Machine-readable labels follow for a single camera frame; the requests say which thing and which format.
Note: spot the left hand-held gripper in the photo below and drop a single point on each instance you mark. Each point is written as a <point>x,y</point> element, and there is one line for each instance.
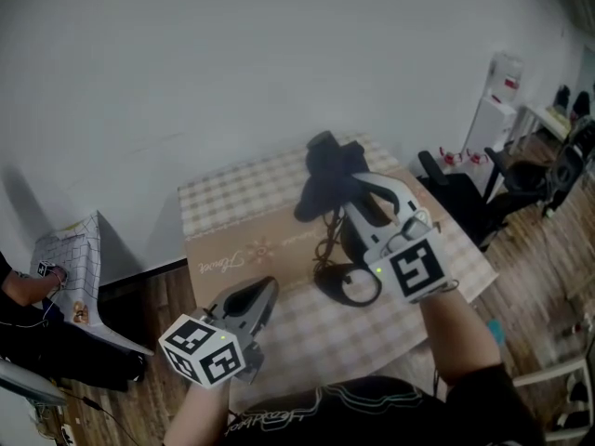
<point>202,349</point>

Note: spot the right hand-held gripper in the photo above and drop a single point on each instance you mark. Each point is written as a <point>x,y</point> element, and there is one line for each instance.
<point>413,267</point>

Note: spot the dark blue wiping cloth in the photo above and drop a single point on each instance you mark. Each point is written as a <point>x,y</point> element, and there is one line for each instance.
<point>325,179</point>

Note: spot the black desk lamp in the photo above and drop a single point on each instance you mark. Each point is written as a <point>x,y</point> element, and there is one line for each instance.
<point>325,140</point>

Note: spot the person's right forearm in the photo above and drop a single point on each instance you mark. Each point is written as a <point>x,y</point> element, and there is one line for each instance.
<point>460,342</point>

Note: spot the person's left forearm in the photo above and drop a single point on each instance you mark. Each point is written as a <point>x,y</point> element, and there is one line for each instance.
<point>200,416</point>

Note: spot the clear water jug red cap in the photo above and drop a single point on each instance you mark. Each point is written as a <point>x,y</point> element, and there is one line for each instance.
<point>450,156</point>
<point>476,157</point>

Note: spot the table with checkered tablecloth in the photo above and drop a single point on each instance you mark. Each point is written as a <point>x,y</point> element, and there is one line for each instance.
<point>232,202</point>

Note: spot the white water dispenser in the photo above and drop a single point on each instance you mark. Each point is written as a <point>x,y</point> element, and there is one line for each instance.
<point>493,119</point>

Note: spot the teal object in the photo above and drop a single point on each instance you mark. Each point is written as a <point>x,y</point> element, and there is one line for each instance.
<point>496,333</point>

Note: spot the person's black printed shirt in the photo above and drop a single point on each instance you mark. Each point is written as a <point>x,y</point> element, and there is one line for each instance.
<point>372,416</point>

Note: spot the copper round object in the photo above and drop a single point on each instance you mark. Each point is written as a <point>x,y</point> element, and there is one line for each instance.
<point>82,313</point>

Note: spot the small cloth-covered side table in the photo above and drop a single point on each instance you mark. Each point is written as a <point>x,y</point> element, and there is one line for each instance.
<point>79,258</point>

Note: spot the white table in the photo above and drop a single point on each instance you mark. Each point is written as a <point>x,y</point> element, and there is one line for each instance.
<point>541,119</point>

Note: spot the grey chair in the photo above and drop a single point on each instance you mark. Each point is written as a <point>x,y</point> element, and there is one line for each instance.
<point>28,381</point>

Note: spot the white frame chair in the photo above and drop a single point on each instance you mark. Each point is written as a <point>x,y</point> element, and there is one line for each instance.
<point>558,388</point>

